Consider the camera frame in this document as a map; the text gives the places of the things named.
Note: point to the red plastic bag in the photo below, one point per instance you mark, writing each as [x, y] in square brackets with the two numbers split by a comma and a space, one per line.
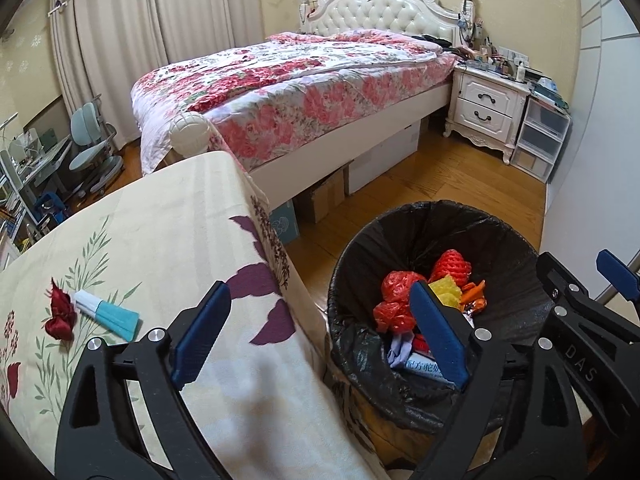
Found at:
[395, 295]

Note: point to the study desk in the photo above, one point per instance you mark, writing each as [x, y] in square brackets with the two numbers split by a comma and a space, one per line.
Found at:
[35, 165]

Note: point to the pile of small bedside items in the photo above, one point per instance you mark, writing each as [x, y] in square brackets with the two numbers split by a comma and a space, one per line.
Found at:
[505, 62]

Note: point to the pink floral quilt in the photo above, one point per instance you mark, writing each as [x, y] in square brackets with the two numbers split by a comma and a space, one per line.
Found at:
[300, 80]

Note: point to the white paper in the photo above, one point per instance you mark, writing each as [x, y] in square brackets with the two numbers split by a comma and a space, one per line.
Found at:
[400, 352]

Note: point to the orange plastic bag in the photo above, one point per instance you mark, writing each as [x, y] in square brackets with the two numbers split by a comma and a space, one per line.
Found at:
[472, 289]

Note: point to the trash bin with black bag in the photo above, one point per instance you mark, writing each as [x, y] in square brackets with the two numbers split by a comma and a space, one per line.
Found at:
[400, 240]

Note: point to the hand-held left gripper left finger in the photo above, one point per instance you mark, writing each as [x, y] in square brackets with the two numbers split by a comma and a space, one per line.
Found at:
[200, 335]

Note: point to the beige curtains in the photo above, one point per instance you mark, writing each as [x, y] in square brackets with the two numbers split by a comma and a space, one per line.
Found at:
[150, 15]

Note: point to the clear plastic drawer unit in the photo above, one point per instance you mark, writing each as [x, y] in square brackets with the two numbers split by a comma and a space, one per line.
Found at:
[540, 137]

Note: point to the blue face mask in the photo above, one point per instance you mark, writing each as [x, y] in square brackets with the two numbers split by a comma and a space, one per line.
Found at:
[115, 317]

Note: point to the white nightstand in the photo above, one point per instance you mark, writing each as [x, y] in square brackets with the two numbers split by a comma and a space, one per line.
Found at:
[487, 105]

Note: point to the white wardrobe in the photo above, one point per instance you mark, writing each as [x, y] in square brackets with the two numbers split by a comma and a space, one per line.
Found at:
[610, 125]

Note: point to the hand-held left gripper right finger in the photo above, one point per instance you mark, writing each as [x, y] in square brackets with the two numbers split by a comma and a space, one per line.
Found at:
[440, 335]

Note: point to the white bed with tufted headboard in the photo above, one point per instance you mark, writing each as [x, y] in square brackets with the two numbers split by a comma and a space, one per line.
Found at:
[385, 5]

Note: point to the pale green desk chair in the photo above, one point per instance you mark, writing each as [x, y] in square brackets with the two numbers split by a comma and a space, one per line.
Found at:
[92, 145]

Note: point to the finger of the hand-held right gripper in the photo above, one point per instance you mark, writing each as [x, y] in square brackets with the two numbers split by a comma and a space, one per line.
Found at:
[617, 272]
[580, 330]

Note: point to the teal printed box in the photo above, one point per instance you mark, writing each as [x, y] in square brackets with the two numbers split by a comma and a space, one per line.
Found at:
[284, 222]

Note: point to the white storage box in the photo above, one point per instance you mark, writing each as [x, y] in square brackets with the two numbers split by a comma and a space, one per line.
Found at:
[385, 157]

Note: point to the light blue powder sachet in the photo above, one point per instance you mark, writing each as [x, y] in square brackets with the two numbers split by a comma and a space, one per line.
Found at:
[425, 371]

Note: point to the brown cardboard box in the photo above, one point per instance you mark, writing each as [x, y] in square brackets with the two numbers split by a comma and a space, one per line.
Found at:
[320, 195]

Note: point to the dark red crumpled wrapper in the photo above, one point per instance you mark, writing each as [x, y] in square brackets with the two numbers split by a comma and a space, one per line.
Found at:
[60, 312]

